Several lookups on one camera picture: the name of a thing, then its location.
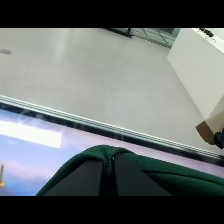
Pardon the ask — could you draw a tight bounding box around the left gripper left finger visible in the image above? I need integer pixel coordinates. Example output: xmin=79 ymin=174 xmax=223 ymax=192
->
xmin=43 ymin=156 xmax=103 ymax=197

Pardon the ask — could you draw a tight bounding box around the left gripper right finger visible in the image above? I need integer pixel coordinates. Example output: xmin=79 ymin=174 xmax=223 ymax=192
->
xmin=114 ymin=152 xmax=173 ymax=197

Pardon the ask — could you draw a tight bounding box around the dark green garment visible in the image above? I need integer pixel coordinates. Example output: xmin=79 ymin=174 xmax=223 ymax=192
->
xmin=35 ymin=144 xmax=224 ymax=197

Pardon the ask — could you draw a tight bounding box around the brown cardboard box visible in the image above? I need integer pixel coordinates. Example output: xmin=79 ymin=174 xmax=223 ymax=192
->
xmin=195 ymin=109 xmax=224 ymax=146

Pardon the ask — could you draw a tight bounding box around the white cabinet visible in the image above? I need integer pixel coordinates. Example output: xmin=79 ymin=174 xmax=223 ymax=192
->
xmin=166 ymin=28 xmax=224 ymax=128

